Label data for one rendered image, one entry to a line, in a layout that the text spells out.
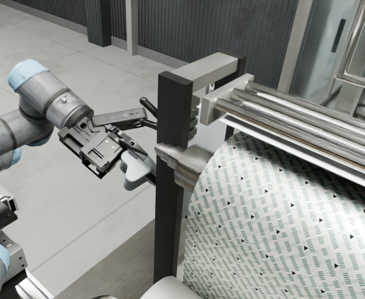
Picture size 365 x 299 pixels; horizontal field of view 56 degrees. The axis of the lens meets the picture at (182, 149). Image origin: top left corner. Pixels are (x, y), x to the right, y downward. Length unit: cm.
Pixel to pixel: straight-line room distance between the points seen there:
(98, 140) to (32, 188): 192
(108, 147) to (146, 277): 36
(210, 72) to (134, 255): 56
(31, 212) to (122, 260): 153
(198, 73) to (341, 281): 31
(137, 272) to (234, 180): 56
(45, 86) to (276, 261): 52
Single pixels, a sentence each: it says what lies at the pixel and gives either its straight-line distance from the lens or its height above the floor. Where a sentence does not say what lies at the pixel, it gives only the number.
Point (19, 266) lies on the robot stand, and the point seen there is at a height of 71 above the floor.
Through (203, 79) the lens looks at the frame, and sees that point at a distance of 50.
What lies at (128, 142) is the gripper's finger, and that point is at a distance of 64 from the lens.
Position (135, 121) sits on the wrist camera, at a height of 127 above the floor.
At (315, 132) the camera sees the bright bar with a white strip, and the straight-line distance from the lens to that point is 39.
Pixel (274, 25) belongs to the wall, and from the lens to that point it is 351.
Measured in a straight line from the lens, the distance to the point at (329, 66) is 113.
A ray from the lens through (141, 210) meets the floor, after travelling 228.
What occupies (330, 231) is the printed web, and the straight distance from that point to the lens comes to 36.
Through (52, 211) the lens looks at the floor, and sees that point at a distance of 236.
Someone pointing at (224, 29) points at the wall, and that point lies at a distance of 377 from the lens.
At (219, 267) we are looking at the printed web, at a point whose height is 128.
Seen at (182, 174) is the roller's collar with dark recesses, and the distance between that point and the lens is 46.
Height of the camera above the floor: 163
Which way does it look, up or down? 36 degrees down
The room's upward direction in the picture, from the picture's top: 4 degrees clockwise
